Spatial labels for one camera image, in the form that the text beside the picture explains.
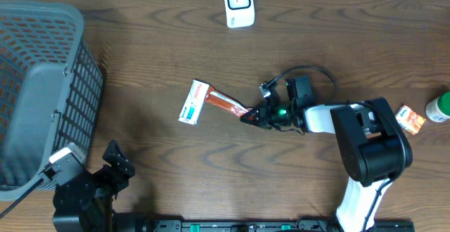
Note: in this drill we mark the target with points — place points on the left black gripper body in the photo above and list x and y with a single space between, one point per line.
103 179

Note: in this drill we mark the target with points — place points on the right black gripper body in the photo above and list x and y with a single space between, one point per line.
280 113

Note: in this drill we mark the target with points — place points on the red Top candy wrapper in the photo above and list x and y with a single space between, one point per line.
225 102

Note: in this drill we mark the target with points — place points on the white Panadol box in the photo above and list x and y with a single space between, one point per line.
194 102

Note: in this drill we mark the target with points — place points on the orange tissue pack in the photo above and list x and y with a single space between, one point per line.
409 119

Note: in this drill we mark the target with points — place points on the green lid jar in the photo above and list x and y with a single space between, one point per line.
438 109

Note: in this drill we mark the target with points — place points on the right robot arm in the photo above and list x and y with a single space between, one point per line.
373 148

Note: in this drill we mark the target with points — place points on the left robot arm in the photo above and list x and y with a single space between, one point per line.
84 202

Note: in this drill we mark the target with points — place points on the grey plastic basket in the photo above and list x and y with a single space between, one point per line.
51 90

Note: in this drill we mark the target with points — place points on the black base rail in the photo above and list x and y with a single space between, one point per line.
303 224

